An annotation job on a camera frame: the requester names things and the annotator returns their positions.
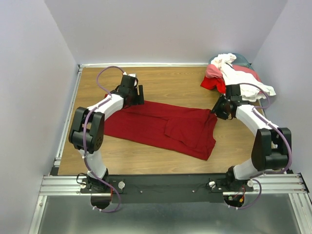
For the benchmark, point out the dark red t shirt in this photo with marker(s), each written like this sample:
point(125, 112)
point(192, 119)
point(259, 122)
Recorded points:
point(184, 130)

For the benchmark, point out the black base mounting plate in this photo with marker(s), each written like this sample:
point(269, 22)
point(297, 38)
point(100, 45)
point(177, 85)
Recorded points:
point(105, 195)

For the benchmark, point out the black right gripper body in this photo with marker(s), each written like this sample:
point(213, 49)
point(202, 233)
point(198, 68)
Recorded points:
point(220, 107)

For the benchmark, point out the pink t shirt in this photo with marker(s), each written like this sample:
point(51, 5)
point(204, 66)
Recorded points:
point(213, 72)

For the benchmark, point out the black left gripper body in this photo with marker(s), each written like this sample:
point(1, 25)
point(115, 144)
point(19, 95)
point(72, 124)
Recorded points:
point(134, 94)

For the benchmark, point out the aluminium frame extrusion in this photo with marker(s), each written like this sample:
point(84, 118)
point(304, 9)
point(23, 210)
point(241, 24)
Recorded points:
point(267, 184)

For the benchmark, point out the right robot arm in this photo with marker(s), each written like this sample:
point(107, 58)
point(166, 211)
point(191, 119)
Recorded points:
point(271, 152)

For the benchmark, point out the white t shirt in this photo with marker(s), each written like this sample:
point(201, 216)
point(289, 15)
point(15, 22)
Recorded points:
point(251, 89)

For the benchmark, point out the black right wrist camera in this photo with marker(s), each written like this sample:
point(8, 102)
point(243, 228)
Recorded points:
point(233, 92)

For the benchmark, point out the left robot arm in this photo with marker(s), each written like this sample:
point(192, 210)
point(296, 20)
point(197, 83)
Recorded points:
point(87, 129)

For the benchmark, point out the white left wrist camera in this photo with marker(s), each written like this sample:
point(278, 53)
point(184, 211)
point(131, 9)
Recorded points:
point(132, 75)

